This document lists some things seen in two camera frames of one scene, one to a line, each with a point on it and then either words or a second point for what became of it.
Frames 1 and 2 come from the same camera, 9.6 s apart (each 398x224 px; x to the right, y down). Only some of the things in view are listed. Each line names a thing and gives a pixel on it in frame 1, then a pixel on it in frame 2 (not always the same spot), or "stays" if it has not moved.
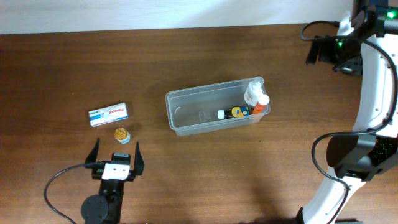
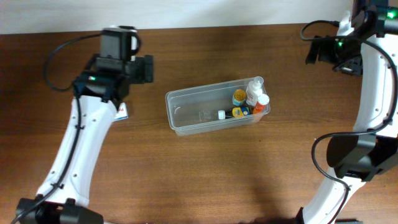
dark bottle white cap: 234,112 stays
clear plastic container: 194,110 stays
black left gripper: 138,167 -> 143,65
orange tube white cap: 263,100 stays
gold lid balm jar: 122,135 -> 239,98
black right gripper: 353,68 stays
